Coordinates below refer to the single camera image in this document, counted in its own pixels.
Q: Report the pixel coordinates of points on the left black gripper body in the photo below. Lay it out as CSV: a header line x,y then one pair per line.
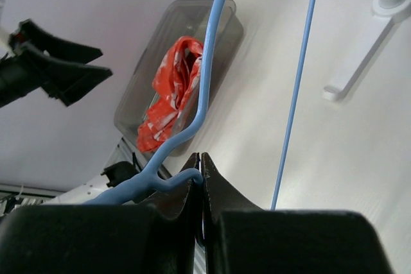
x,y
17,80

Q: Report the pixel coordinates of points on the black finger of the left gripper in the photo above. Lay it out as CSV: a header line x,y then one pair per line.
x,y
67,80
57,47

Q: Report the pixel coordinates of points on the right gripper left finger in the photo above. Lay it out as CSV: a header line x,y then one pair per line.
x,y
154,234

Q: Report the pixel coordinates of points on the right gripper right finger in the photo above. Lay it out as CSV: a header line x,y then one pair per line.
x,y
240,237

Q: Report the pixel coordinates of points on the light blue wire hanger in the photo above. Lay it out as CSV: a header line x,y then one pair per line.
x,y
148,178

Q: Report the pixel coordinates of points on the orange white patterned trousers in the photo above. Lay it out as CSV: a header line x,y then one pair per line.
x,y
175,82

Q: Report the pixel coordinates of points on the translucent grey plastic bin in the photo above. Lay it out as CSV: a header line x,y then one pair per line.
x,y
181,18

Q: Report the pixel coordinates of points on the white metal clothes rack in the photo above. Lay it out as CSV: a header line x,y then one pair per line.
x,y
385,15

